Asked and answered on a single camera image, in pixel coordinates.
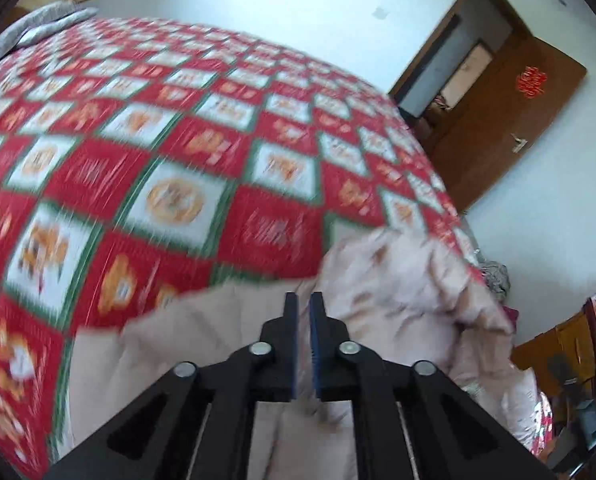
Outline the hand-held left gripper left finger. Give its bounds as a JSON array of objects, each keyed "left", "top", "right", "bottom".
[{"left": 43, "top": 291, "right": 299, "bottom": 480}]

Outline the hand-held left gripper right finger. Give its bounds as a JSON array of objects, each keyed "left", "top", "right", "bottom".
[{"left": 309, "top": 291, "right": 558, "bottom": 480}]

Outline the pale pink quilted jacket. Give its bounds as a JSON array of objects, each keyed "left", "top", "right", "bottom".
[{"left": 68, "top": 227, "right": 543, "bottom": 480}]

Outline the clothes pile on floor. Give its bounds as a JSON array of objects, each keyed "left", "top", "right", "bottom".
[{"left": 478, "top": 257, "right": 513, "bottom": 306}]

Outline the red printed bed sheet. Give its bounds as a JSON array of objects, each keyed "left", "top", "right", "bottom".
[{"left": 0, "top": 16, "right": 553, "bottom": 480}]

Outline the wooden desk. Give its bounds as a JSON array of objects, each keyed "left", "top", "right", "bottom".
[{"left": 510, "top": 297, "right": 596, "bottom": 461}]

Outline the brown wooden door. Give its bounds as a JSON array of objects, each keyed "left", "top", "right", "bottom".
[{"left": 430, "top": 35, "right": 588, "bottom": 211}]

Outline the red paper door decoration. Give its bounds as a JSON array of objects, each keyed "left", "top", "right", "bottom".
[{"left": 515, "top": 65, "right": 549, "bottom": 100}]

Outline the grey striped pillow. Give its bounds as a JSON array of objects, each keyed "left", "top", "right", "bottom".
[{"left": 0, "top": 1, "right": 99, "bottom": 68}]

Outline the brown door frame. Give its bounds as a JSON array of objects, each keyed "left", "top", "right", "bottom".
[{"left": 388, "top": 0, "right": 533, "bottom": 161}]

